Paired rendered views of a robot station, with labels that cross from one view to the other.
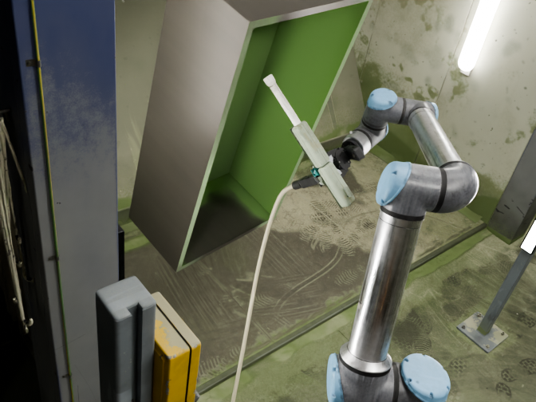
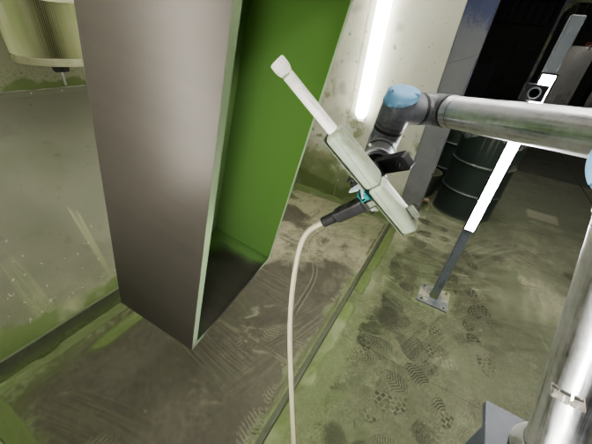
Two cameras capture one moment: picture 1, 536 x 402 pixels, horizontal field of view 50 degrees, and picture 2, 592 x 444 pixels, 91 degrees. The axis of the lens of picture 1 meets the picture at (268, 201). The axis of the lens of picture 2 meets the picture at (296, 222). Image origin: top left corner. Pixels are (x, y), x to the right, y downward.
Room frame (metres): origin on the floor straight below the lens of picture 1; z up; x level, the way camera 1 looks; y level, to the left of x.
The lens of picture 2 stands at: (1.02, 0.19, 1.49)
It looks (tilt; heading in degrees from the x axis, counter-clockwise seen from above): 34 degrees down; 343
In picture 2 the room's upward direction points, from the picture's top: 7 degrees clockwise
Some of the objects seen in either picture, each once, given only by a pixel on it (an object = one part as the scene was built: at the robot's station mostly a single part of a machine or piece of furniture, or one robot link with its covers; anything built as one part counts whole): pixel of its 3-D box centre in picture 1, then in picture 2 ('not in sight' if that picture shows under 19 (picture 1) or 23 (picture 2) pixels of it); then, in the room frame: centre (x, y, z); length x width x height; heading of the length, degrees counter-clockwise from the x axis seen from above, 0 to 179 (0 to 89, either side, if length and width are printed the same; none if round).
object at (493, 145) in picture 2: not in sight; (477, 173); (3.20, -2.34, 0.44); 0.59 x 0.58 x 0.89; 150
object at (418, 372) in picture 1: (415, 390); not in sight; (1.06, -0.52, 0.83); 0.17 x 0.15 x 0.18; 93
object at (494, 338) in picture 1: (482, 331); (432, 296); (2.14, -1.23, 0.01); 0.20 x 0.20 x 0.01; 46
